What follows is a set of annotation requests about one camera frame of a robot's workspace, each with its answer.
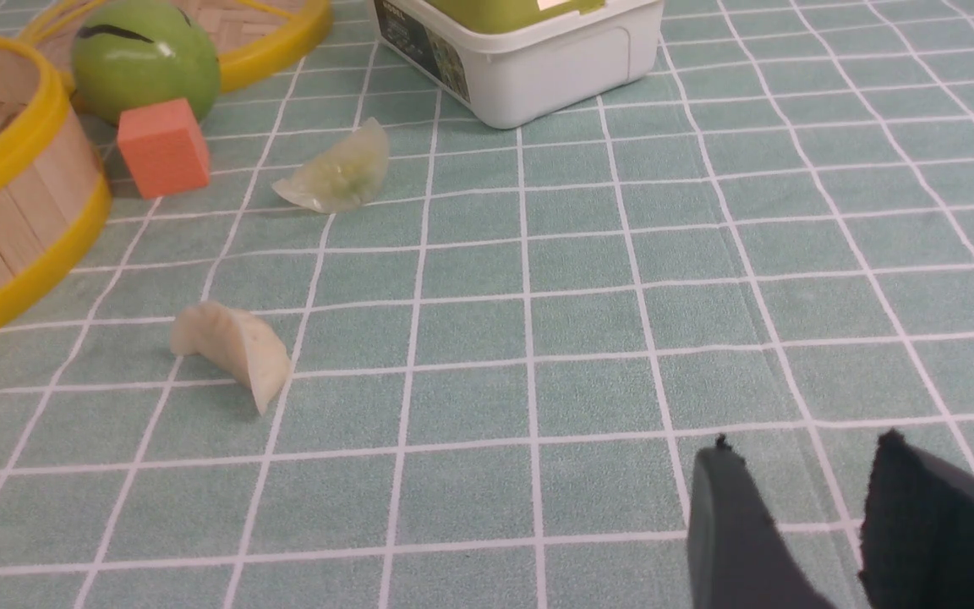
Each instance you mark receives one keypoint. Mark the woven bamboo steamer lid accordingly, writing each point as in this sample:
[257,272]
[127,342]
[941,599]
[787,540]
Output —
[254,38]

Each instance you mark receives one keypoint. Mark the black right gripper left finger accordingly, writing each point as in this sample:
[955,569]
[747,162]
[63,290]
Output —
[735,553]

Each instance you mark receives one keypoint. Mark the bamboo steamer basket yellow rim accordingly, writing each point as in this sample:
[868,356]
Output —
[54,194]

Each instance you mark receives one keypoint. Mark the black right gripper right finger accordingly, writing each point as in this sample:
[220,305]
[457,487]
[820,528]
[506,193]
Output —
[917,535]

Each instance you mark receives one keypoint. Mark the green round fruit toy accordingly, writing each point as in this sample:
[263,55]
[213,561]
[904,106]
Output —
[130,54]

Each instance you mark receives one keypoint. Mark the orange foam cube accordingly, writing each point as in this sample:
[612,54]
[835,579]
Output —
[164,149]

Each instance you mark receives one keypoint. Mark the white box green lid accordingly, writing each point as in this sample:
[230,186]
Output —
[511,62]

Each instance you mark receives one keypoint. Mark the white dumpling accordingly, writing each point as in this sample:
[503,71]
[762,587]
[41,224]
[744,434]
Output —
[235,341]

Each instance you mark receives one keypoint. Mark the translucent green dumpling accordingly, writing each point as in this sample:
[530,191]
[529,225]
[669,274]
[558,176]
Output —
[348,175]

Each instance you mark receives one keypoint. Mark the green checked tablecloth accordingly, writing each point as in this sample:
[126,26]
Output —
[504,364]

